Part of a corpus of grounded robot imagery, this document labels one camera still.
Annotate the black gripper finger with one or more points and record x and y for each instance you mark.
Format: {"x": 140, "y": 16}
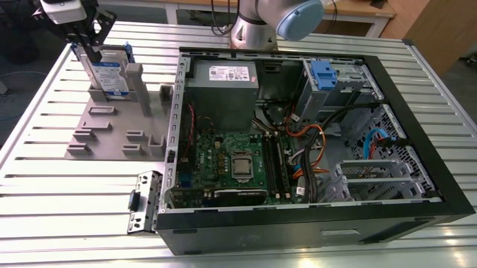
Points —
{"x": 95, "y": 53}
{"x": 59, "y": 32}

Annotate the hard disk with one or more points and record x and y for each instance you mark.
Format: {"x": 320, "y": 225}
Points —
{"x": 109, "y": 78}

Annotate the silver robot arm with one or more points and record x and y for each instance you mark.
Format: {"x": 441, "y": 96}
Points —
{"x": 252, "y": 33}

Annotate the metal disk bay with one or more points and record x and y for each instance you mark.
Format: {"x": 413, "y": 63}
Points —
{"x": 375, "y": 182}

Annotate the grey parts rack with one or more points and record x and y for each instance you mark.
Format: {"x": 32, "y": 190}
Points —
{"x": 111, "y": 139}

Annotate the grey power supply unit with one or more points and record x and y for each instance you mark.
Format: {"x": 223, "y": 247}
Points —
{"x": 223, "y": 106}

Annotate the green motherboard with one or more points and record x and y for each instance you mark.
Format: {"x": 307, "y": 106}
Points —
{"x": 208, "y": 173}

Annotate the silver CPU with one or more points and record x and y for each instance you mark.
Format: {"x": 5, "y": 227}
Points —
{"x": 242, "y": 167}

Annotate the CPU socket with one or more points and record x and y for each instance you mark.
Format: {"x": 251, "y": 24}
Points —
{"x": 243, "y": 180}

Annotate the blue drive latch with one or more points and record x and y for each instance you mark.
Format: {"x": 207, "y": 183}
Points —
{"x": 322, "y": 75}

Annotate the metal optical drive cage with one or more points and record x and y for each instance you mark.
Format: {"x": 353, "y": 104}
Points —
{"x": 316, "y": 103}

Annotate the black graphics card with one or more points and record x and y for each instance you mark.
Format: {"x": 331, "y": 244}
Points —
{"x": 238, "y": 195}

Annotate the black RAM stick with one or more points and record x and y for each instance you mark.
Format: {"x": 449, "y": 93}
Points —
{"x": 282, "y": 164}

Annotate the black PC case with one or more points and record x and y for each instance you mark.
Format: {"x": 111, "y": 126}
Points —
{"x": 260, "y": 231}

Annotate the brown wooden cabinet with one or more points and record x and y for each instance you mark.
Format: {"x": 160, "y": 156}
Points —
{"x": 439, "y": 33}

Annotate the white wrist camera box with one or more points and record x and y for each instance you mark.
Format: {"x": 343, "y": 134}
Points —
{"x": 64, "y": 11}

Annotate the metal slot latch bracket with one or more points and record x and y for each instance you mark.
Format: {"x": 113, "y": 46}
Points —
{"x": 147, "y": 181}

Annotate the wooden desk white frame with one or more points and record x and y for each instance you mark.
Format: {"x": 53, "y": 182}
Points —
{"x": 365, "y": 9}

